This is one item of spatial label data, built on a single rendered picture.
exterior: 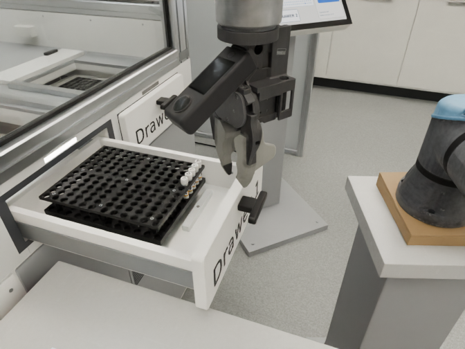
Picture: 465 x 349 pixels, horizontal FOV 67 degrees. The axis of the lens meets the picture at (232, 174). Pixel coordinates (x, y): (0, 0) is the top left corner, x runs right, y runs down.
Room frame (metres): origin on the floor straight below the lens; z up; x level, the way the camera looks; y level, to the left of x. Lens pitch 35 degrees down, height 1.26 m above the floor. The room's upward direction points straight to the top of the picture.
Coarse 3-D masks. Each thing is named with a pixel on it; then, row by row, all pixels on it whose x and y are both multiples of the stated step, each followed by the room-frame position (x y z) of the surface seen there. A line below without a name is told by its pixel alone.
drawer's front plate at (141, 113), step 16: (176, 80) 0.93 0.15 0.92; (144, 96) 0.80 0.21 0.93; (160, 96) 0.84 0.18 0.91; (128, 112) 0.71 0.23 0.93; (144, 112) 0.76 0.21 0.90; (160, 112) 0.83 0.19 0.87; (128, 128) 0.70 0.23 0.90; (144, 128) 0.75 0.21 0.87; (160, 128) 0.82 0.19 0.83; (144, 144) 0.74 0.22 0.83
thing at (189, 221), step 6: (204, 192) 0.53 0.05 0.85; (210, 192) 0.53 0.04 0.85; (204, 198) 0.51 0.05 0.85; (198, 204) 0.49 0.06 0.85; (204, 204) 0.49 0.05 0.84; (192, 210) 0.48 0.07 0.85; (198, 210) 0.48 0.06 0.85; (192, 216) 0.46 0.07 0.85; (198, 216) 0.47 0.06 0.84; (186, 222) 0.44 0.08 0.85; (192, 222) 0.45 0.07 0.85; (186, 228) 0.43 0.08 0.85
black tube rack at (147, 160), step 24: (96, 168) 0.53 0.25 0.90; (120, 168) 0.53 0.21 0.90; (144, 168) 0.53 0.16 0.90; (168, 168) 0.53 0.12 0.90; (48, 192) 0.46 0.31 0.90; (72, 192) 0.46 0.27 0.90; (96, 192) 0.46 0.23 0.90; (120, 192) 0.46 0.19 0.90; (144, 192) 0.46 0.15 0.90; (168, 192) 0.46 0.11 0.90; (72, 216) 0.43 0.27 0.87; (96, 216) 0.43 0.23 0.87; (120, 216) 0.40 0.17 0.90; (144, 216) 0.40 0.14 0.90; (144, 240) 0.39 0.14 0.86
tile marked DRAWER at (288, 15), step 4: (284, 12) 1.36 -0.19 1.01; (288, 12) 1.37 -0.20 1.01; (292, 12) 1.37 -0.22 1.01; (296, 12) 1.38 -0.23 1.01; (284, 16) 1.35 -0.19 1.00; (288, 16) 1.36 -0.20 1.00; (292, 16) 1.36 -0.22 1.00; (296, 16) 1.37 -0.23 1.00; (284, 20) 1.34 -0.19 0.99; (288, 20) 1.35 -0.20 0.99; (292, 20) 1.35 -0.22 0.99; (296, 20) 1.36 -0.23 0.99; (300, 20) 1.36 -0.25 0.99
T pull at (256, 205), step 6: (264, 192) 0.45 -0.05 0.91; (246, 198) 0.43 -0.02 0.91; (252, 198) 0.43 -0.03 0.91; (258, 198) 0.43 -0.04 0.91; (264, 198) 0.43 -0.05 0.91; (240, 204) 0.42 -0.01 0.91; (246, 204) 0.42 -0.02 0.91; (252, 204) 0.42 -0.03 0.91; (258, 204) 0.41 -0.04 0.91; (240, 210) 0.41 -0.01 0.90; (246, 210) 0.41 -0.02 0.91; (252, 210) 0.40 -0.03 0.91; (258, 210) 0.40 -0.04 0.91; (252, 216) 0.39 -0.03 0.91; (258, 216) 0.40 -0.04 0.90; (252, 222) 0.38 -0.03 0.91
